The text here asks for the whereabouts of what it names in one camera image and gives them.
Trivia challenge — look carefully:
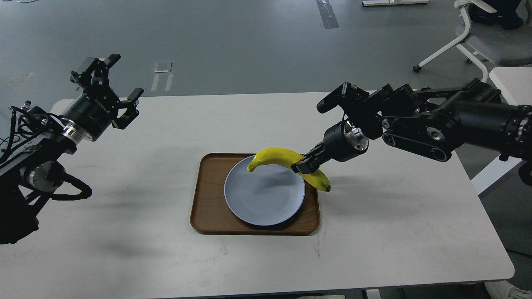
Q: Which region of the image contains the yellow banana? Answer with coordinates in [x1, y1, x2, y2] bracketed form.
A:
[247, 147, 331, 192]

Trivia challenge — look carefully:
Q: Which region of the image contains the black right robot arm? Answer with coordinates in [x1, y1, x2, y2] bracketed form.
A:
[289, 79, 532, 185]

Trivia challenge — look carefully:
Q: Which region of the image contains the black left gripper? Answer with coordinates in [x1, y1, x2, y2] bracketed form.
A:
[62, 54, 144, 141]

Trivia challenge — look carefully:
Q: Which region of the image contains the white office chair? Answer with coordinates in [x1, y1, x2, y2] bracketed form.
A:
[412, 0, 532, 83]

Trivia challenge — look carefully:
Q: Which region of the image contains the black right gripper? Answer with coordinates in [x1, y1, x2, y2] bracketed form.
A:
[291, 123, 369, 174]

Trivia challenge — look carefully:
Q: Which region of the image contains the light blue round plate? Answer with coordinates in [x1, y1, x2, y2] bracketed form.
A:
[224, 156, 305, 226]

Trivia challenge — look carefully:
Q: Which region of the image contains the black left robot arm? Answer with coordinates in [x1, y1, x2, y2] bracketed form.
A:
[0, 54, 144, 244]

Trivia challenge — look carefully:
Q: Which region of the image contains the brown wooden tray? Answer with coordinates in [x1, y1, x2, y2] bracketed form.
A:
[190, 153, 321, 236]

